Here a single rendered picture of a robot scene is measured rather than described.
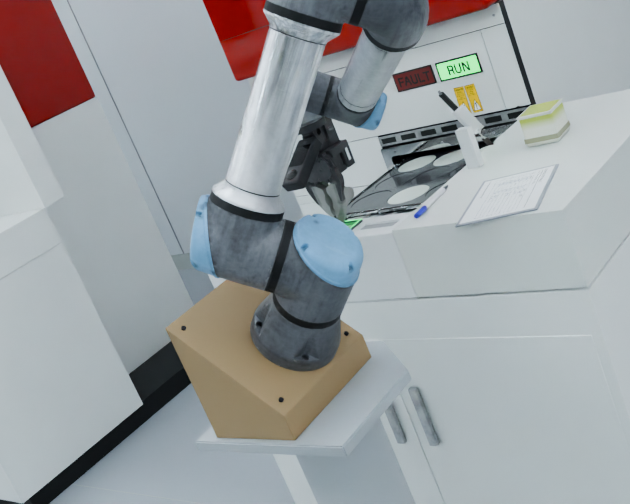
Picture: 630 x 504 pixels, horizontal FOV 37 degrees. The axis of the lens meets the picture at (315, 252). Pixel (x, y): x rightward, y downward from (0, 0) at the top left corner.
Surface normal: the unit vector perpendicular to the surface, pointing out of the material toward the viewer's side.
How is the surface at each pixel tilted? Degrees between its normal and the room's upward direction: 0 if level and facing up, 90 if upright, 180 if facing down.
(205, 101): 90
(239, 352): 44
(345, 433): 0
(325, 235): 51
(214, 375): 90
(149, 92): 90
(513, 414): 90
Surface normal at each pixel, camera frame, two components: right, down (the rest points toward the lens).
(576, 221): 0.74, -0.08
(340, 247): 0.39, -0.66
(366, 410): -0.37, -0.88
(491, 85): -0.57, 0.47
